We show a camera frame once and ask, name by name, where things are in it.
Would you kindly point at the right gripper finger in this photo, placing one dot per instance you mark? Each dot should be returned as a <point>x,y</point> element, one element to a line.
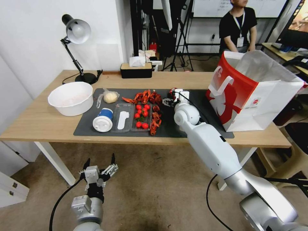
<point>171,92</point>
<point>167,102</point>

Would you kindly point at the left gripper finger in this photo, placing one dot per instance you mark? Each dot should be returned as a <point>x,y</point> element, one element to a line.
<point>111,168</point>
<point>84,167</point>

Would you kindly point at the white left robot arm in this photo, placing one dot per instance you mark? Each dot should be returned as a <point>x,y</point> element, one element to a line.
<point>86,210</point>

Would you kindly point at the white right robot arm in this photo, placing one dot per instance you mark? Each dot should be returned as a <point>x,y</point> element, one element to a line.
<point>211,149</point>

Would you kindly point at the black tissue box wooden lid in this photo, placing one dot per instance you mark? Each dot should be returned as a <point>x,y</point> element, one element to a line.
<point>136,72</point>

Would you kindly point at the clear disposable takeout box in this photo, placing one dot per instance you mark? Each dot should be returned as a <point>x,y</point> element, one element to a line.
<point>115,120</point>

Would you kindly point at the red white paper delivery bag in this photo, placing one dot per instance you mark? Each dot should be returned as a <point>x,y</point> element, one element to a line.
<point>231,106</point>

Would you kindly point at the clear bag of pale food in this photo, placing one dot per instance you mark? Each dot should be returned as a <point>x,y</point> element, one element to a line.
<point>110,97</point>

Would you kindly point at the red crayfish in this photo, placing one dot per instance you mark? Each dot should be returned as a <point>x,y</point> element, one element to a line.
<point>156,96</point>
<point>156,118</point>
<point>153,130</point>
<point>156,108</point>
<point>128,100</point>
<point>142,96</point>

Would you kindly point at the dark grey table mat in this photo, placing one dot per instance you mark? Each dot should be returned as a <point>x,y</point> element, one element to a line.
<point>169,130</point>

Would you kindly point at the white tissue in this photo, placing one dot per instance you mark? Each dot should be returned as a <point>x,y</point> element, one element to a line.
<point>136,61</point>

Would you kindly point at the white plastic cutlery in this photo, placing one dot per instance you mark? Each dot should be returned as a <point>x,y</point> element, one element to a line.
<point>122,119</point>

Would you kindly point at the blue white lidded cup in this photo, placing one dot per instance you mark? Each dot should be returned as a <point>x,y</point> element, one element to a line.
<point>103,121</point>

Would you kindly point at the black tripod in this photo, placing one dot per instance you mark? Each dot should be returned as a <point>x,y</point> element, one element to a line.
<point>183,41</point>

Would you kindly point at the large white bowl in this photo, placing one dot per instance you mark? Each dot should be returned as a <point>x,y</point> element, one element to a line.
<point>72,106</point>

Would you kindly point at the clear plastic wrapper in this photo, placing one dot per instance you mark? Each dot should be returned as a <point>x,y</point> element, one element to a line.
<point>99,101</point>

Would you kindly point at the white cabinet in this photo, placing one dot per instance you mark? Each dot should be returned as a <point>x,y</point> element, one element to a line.
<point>12,163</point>

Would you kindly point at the white photo reflector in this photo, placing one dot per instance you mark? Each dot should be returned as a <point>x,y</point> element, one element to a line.
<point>167,13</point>

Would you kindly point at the person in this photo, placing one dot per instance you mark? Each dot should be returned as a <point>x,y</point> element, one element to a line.
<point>238,22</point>

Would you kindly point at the wooden side desk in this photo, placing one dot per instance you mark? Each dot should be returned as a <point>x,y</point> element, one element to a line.
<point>270,48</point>

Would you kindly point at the black desk lamp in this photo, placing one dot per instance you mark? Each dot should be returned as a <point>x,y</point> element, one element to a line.
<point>78,30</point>

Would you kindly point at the beige plastic stool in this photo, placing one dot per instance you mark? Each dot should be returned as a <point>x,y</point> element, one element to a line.
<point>272,163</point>

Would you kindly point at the whiteboard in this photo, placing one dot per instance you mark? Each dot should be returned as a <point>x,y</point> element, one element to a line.
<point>262,8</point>

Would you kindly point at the black monitor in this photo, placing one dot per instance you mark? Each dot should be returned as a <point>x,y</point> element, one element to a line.
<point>297,26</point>

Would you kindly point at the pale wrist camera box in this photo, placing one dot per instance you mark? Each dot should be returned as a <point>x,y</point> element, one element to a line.
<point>92,174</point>
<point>178,93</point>

